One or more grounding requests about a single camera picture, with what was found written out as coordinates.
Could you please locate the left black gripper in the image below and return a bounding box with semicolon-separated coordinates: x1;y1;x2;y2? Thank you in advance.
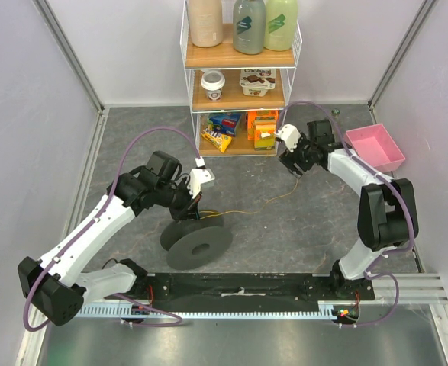
156;177;203;224

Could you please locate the thin yellow cable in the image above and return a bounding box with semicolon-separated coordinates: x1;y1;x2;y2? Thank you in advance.
199;175;299;220

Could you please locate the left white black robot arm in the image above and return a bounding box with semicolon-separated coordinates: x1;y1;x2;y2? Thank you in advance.
18;151;214;326

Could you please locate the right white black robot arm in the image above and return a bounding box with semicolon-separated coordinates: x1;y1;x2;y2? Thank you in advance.
275;120;419;300

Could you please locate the yellow orange sponge pack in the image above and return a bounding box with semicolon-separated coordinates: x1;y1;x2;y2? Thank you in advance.
253;121;276;151

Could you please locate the orange cracker box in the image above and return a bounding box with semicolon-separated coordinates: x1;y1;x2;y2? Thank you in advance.
246;110;279;140

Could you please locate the pink plastic bin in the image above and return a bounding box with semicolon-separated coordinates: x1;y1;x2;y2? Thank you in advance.
344;124;405;173

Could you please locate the yellow M&M candy bag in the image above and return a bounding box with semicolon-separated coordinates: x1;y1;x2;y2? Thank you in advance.
201;127;233;153

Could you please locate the blue snack box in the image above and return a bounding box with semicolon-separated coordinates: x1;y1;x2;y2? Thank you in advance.
208;112;242;137

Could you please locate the Chobani yogurt tub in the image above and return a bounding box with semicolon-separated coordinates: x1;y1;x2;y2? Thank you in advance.
240;69;276;97

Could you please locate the white lidded yogurt cup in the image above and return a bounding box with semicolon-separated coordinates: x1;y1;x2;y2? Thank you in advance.
200;70;226;101

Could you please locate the light green soap bottle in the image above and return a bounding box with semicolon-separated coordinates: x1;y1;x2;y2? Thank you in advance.
264;0;298;52

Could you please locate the grey-green soap bottle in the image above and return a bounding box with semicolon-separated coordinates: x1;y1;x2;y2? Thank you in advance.
232;0;266;55

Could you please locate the beige lotion bottle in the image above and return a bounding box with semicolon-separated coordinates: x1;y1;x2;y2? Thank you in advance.
187;0;224;48

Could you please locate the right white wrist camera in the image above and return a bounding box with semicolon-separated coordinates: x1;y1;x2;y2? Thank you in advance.
275;124;301;153

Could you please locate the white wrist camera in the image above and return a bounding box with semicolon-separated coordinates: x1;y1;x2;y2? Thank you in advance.
275;124;301;153
187;157;215;198

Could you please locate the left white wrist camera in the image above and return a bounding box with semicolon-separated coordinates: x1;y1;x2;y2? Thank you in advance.
187;157;215;198

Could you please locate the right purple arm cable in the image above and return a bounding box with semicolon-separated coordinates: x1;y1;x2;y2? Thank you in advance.
279;100;415;329

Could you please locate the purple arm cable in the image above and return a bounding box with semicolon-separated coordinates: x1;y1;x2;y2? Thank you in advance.
23;127;205;332
279;100;415;329

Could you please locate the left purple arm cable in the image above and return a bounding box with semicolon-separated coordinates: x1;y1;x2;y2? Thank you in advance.
23;127;205;332

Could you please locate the white wire shelf rack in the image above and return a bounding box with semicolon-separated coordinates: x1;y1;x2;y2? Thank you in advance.
179;0;303;158

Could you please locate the aluminium slotted rail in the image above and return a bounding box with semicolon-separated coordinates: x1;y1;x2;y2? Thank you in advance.
77;300;337;320

